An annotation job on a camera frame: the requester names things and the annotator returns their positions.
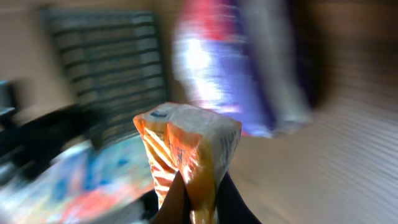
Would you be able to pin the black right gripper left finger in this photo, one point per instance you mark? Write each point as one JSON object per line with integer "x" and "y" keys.
{"x": 176, "y": 206}

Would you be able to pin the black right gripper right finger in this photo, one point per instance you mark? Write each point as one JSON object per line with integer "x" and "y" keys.
{"x": 230, "y": 205}

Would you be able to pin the small orange box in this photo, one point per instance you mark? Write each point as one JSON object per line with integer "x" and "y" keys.
{"x": 197, "y": 143}

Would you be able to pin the red purple snack bag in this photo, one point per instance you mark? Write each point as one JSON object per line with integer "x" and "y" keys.
{"x": 240, "y": 59}

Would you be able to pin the dark grey plastic basket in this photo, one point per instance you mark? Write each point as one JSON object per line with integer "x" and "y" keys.
{"x": 113, "y": 62}

